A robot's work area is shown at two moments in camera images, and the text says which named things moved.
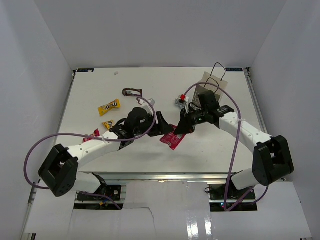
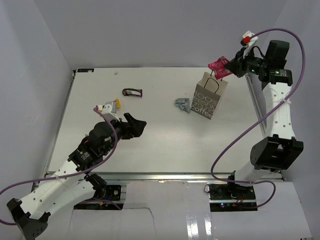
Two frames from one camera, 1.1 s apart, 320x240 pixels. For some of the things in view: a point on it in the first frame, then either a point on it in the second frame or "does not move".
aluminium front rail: x=162 y=177 does not move
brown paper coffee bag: x=216 y=77 does not move
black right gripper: x=186 y=126 -> x=237 y=65
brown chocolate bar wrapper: x=130 y=91 does not move
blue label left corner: x=85 y=70 does not move
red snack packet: x=173 y=139 -> x=219 y=68
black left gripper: x=162 y=127 -> x=137 y=126
